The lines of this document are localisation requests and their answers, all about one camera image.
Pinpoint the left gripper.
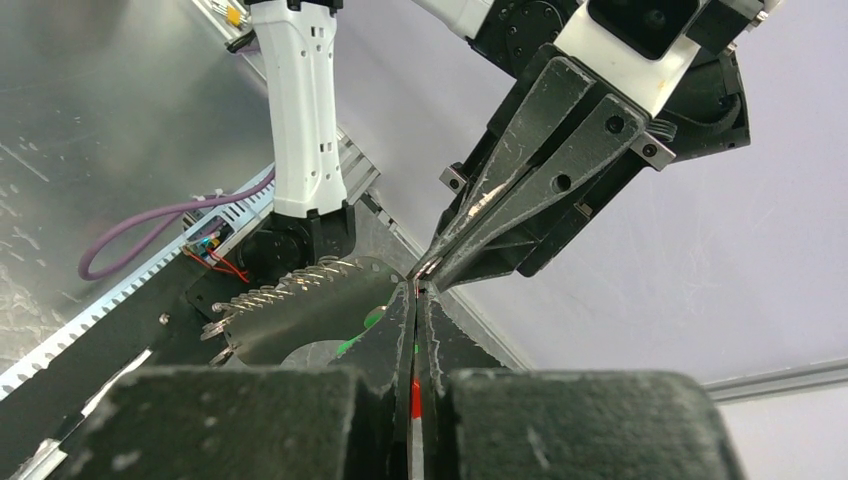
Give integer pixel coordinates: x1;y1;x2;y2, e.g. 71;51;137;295
410;43;750;290

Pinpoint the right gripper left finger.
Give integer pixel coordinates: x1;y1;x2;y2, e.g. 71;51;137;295
55;282;414;479

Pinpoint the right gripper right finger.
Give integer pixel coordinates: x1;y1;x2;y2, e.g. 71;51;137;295
417;283;744;479

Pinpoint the red key tag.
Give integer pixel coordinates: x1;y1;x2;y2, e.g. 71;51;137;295
410;377;422;420

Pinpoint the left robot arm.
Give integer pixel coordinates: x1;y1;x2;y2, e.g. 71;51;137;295
247;1;774;290

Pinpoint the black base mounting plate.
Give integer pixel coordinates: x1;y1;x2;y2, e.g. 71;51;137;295
0;218;359;480

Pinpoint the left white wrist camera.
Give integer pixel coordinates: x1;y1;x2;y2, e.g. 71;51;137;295
553;0;783;119

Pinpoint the white slotted cable duct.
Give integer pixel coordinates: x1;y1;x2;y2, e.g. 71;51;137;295
1;182;274;399

